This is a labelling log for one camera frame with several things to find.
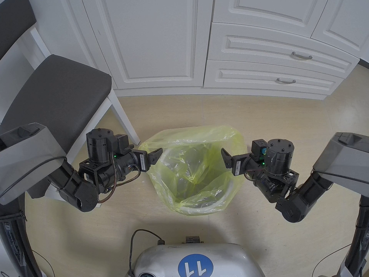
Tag white wardrobe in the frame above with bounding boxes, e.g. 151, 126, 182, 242
55, 0, 369, 100

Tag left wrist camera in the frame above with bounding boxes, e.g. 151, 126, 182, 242
115, 134, 134, 156

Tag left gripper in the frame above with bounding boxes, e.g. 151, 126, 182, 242
115, 148, 164, 181

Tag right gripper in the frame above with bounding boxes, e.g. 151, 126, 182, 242
221, 148, 267, 179

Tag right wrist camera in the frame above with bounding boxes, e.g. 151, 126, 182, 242
250, 139, 268, 159

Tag yellow plastic bag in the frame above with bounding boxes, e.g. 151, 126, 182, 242
138, 125, 247, 216

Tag black cable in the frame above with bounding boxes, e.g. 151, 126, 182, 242
313, 243, 356, 277
129, 229, 165, 277
31, 249, 55, 277

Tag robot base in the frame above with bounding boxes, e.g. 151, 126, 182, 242
134, 235, 264, 277

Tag white trash bin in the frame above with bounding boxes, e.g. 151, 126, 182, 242
156, 147, 232, 214

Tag white chair dark grey seat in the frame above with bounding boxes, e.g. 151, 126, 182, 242
0, 0, 141, 200

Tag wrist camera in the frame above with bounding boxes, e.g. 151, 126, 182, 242
250, 139, 268, 159
115, 134, 134, 156

